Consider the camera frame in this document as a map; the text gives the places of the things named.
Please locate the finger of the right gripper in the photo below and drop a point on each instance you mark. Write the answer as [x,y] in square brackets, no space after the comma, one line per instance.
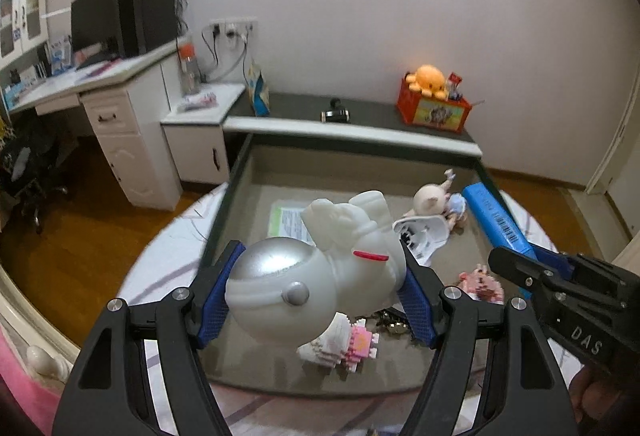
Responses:
[557,261]
[528,275]

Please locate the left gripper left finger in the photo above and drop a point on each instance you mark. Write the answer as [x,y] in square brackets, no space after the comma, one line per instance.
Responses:
[109,391]

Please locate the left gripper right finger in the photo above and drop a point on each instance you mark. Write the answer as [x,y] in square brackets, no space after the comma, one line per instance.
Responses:
[523,391]

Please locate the blue rectangular tube box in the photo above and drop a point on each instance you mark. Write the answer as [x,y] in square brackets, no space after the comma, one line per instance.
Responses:
[497,224]

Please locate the baby doll figure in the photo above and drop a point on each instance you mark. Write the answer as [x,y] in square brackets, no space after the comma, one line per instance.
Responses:
[438,200]

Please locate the white astronaut figure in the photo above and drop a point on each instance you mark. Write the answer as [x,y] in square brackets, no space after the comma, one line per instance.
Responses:
[282,291]

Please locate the clear plastic box green label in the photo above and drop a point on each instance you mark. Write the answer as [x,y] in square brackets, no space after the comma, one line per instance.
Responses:
[285,220]

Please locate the person's right hand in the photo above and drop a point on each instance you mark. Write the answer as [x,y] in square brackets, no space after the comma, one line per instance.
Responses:
[601,405]

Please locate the pink block toy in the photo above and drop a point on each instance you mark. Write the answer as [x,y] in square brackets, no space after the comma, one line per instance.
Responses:
[479,284]

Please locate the pink quilt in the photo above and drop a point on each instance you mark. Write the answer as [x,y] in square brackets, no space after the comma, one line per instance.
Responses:
[38,401]

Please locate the pink storage box black rim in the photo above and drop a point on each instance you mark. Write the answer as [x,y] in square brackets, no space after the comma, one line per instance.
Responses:
[267,169]

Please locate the white plug charger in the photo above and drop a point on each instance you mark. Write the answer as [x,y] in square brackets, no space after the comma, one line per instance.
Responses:
[423,236]

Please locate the white pink block figure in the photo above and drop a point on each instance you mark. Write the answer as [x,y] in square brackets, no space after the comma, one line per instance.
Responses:
[343,344]

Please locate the red storage box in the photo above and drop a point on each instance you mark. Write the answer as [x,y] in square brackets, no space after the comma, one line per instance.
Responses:
[448,116]

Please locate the orange octopus plush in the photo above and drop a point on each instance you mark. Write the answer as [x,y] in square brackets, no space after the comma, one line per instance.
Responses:
[429,82]

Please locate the dark window bench shelf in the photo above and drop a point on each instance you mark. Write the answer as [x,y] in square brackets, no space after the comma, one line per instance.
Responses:
[369,122]

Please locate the black cylinder gadget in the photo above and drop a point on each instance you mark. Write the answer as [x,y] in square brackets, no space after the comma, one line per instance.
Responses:
[337,113]

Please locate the white side cabinet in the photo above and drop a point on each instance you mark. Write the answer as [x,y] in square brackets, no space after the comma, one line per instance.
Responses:
[196,138]

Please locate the white desk with drawers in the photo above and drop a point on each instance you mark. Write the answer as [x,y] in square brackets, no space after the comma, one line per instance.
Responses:
[124,101]

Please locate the blue white snack bag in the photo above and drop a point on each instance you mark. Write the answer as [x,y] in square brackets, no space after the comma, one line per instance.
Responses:
[258,91]

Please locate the orange cap bottle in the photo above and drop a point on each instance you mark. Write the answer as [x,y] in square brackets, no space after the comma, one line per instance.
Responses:
[191,75]

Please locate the black computer monitor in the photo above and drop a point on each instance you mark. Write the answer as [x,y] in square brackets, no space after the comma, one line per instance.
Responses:
[94,23]

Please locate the white glass cabinet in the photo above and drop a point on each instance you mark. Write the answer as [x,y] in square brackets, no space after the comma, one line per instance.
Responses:
[23,28]

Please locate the wall power strip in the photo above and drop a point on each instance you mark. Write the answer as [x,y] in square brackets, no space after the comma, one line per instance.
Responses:
[236,26]

